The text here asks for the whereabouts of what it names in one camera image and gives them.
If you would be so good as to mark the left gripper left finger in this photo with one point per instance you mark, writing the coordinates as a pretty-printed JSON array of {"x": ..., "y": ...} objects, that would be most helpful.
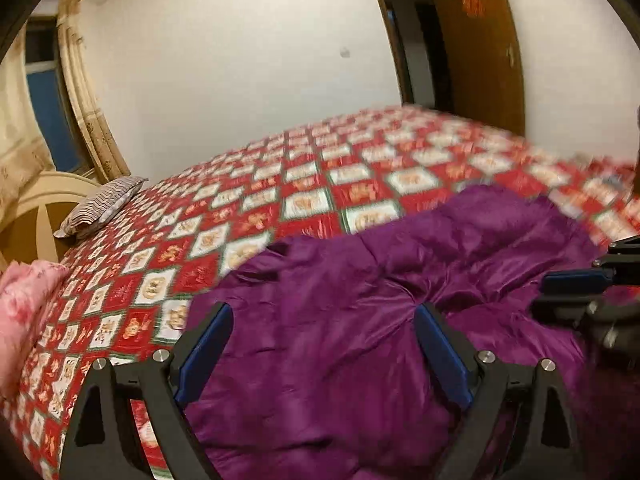
[{"x": 102, "y": 440}]

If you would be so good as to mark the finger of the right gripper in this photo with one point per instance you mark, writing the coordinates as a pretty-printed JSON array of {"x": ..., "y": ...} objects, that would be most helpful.
[
  {"x": 578, "y": 312},
  {"x": 579, "y": 282}
]

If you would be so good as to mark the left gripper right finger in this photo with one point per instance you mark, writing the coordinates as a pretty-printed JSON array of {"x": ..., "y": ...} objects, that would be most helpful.
[{"x": 516, "y": 422}]

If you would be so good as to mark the purple down jacket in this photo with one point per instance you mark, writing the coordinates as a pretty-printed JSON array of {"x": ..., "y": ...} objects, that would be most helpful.
[{"x": 323, "y": 378}]

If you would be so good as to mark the pink folded blanket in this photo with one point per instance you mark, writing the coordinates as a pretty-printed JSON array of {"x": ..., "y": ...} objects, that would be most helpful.
[{"x": 26, "y": 289}]

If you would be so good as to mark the red patchwork bedspread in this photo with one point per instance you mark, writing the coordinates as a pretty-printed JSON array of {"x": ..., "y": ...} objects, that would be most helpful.
[{"x": 129, "y": 285}]

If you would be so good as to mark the cream wooden headboard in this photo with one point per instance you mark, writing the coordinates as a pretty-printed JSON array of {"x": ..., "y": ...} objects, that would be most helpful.
[{"x": 27, "y": 228}]

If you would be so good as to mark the grey striped pillow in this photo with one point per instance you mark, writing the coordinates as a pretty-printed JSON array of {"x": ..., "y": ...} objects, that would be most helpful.
[{"x": 99, "y": 208}]

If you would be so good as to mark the brown wooden door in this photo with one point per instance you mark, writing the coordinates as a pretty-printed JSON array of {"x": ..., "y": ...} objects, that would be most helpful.
[{"x": 484, "y": 62}]

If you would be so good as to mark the beige right curtain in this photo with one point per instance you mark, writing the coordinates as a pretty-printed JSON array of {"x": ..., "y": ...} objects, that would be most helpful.
[{"x": 90, "y": 120}]

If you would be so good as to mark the beige curtain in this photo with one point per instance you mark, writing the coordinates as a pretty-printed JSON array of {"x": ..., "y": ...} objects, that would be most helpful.
[
  {"x": 23, "y": 149},
  {"x": 90, "y": 120}
]

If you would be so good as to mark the beige left curtain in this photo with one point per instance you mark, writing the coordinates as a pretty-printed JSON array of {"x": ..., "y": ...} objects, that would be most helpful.
[{"x": 23, "y": 149}]

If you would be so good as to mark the window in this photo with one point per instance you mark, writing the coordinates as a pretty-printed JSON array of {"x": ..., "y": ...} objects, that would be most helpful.
[{"x": 50, "y": 99}]

